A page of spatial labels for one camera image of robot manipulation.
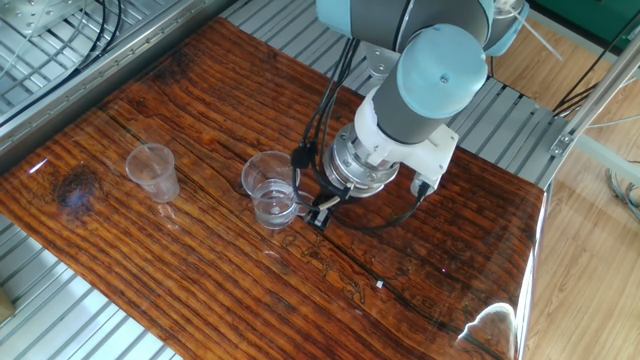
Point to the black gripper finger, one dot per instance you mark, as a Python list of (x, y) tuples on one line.
[(320, 217)]

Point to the glossy wood grain board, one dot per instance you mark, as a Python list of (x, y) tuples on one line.
[(400, 250)]

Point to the grey frame crossbar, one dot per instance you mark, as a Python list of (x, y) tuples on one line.
[(615, 160)]

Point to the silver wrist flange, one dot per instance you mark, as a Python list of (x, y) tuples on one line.
[(355, 165)]

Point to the perforated silver plate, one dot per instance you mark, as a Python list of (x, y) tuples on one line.
[(30, 12)]

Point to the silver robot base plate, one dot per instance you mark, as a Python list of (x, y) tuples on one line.
[(380, 62)]

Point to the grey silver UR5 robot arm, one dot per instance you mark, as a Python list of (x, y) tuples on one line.
[(395, 115)]

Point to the clear plain plastic cup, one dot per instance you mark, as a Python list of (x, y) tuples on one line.
[(152, 175)]

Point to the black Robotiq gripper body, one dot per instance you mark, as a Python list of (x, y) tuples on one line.
[(334, 196)]

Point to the white zip tie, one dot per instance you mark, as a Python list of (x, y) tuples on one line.
[(537, 37)]

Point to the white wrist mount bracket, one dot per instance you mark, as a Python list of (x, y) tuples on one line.
[(430, 150)]

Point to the aluminium frame post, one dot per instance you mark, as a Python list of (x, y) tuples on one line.
[(595, 95)]

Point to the aluminium table rail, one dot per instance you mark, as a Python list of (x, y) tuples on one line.
[(75, 92)]

